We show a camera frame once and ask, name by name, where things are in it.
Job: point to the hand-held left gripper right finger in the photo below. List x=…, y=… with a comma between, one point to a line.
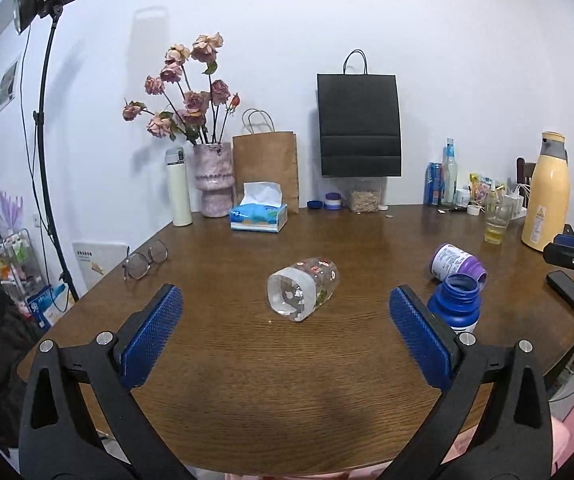
x=417, y=330

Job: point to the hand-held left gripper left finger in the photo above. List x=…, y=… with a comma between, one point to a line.
x=153, y=330

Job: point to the clear plastic jar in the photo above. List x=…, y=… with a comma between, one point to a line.
x=303, y=287

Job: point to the black phone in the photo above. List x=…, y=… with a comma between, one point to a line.
x=571, y=292

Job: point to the blue open bottle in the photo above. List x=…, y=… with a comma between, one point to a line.
x=454, y=302

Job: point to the yellow thermos jug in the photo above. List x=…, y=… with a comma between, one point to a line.
x=547, y=192

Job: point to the eyeglasses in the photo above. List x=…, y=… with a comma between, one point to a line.
x=142, y=260

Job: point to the white power strip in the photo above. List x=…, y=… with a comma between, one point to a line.
x=514, y=205

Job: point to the purple lidded bottle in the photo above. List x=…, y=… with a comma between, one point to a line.
x=454, y=261

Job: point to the glass of yellow liquid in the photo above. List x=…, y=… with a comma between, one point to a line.
x=495, y=220

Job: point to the white booklet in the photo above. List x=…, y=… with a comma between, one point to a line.
x=99, y=260

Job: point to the wooden table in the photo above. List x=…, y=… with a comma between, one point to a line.
x=277, y=370

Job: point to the clear jar of grains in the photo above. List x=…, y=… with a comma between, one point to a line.
x=365, y=195

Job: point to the white thermos bottle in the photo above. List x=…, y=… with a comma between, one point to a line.
x=178, y=187

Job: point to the blue drink can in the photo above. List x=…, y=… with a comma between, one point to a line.
x=432, y=184

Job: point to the clear plastic bottle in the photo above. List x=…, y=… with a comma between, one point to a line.
x=449, y=172

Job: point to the small purple lidded jar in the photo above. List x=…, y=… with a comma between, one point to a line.
x=333, y=200

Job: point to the blue tissue box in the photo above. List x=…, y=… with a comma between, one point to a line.
x=259, y=215

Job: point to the pink ceramic vase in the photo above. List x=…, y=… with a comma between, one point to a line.
x=212, y=180

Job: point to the blue bottle cap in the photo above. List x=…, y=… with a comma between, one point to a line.
x=315, y=204

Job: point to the brown paper bag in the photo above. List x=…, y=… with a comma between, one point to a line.
x=267, y=167

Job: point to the black paper bag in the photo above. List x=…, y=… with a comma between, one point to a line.
x=358, y=125

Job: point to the dried pink roses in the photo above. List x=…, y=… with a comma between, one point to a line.
x=187, y=95

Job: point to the studio light on stand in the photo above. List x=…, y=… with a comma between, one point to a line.
x=42, y=110

